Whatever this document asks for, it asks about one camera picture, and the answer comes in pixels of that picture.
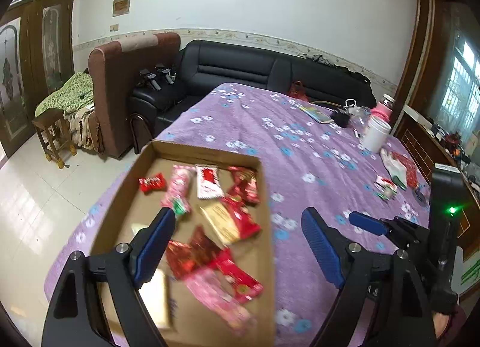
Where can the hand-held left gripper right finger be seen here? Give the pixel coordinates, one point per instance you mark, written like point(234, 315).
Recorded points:
point(320, 251)

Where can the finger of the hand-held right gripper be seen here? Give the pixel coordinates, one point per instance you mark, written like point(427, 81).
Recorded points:
point(365, 221)

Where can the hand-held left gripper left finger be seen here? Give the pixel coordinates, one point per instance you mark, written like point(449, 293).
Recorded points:
point(153, 247)

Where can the brown cardboard box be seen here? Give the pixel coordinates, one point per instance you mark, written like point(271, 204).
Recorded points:
point(123, 215)

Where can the yellow biscuit packet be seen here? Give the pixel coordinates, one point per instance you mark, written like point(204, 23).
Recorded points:
point(157, 298)

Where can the pink striped snack packet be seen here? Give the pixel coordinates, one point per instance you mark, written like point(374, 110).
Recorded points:
point(178, 185)

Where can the red cracker packet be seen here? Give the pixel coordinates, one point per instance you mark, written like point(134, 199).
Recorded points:
point(221, 221)

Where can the person's right forearm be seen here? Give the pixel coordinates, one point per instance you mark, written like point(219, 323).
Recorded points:
point(446, 326)

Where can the red shiny snack packet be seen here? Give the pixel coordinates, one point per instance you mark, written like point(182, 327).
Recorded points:
point(191, 257)

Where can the small white red green packet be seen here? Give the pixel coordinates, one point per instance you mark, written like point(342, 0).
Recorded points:
point(386, 187)

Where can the white red green plastic bag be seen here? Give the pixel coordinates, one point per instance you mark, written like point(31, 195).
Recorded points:
point(399, 167)

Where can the small red candy packet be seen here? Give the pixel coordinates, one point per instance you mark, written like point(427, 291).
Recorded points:
point(152, 183)

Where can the white and red snack packet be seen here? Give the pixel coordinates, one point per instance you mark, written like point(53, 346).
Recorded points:
point(208, 182)

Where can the red packet with gold print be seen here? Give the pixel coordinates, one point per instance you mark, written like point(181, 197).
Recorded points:
point(240, 281)

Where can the white plastic jar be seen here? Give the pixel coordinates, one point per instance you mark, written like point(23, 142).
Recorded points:
point(375, 135)

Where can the wooden cabinet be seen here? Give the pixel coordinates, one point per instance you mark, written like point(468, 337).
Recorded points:
point(416, 144)

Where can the red patterned snack packet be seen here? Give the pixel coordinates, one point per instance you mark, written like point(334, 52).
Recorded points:
point(243, 187)

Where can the black pouch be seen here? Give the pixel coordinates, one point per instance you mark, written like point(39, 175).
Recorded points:
point(341, 118)

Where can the clear glass jar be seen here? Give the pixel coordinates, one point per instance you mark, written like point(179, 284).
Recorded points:
point(358, 110)

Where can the pink bottle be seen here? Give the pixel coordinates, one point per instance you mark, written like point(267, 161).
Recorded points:
point(382, 108)

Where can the dark curved chair back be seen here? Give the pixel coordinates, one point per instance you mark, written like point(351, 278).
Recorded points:
point(140, 133)

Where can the colourful booklet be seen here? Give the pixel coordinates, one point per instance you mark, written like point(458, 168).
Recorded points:
point(318, 114)

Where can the purple floral blanket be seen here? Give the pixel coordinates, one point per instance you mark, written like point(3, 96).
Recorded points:
point(262, 137)

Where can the floral bedding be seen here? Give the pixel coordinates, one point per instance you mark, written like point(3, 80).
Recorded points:
point(84, 129)

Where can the red handbag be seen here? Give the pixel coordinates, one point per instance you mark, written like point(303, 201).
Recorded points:
point(299, 91)

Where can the wooden stool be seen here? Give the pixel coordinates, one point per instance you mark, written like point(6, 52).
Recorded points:
point(52, 133)

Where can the brown armchair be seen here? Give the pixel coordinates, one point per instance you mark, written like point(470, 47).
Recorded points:
point(116, 99)

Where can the black clothing on sofa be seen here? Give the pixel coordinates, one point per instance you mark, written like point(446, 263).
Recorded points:
point(337, 67)

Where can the window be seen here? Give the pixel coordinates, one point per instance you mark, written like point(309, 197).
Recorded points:
point(461, 80)

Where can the black device on sofa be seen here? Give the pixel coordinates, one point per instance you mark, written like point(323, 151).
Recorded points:
point(150, 80)
point(165, 74)

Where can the green patterned quilt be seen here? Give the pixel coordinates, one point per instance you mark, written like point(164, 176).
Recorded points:
point(63, 92)

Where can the black leather sofa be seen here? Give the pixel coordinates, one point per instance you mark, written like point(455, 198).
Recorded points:
point(232, 65)

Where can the wooden glass-panel doors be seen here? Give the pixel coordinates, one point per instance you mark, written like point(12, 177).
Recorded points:
point(26, 69)

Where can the wooden door frame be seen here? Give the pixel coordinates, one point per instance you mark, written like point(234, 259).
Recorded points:
point(420, 39)

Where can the wall switch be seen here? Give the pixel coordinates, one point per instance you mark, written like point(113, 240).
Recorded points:
point(114, 27)

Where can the yellow wall plaque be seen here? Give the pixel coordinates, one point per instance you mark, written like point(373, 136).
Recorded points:
point(121, 4)

